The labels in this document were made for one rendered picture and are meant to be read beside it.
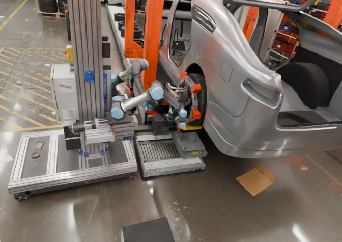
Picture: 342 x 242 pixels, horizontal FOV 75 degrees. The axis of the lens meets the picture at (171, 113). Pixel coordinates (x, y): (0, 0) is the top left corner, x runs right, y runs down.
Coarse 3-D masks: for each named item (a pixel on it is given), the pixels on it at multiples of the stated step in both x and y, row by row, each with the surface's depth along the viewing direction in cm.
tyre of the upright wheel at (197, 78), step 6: (192, 78) 267; (198, 78) 256; (204, 78) 259; (204, 84) 252; (204, 90) 248; (204, 96) 247; (204, 102) 247; (204, 108) 249; (204, 114) 252; (198, 120) 258; (192, 126) 276
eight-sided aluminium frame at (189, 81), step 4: (188, 76) 270; (184, 80) 272; (188, 80) 260; (180, 84) 284; (184, 84) 286; (188, 84) 259; (192, 84) 253; (192, 96) 249; (196, 96) 250; (192, 100) 251; (196, 100) 249; (192, 104) 250; (196, 104) 249; (192, 108) 251; (196, 108) 252; (188, 120) 264; (192, 120) 261
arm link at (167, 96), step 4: (164, 88) 218; (164, 92) 219; (168, 92) 224; (164, 96) 222; (168, 96) 223; (172, 96) 226; (168, 100) 225; (172, 100) 226; (176, 100) 229; (172, 104) 229; (176, 104) 229; (180, 104) 232; (176, 108) 232; (180, 108) 231
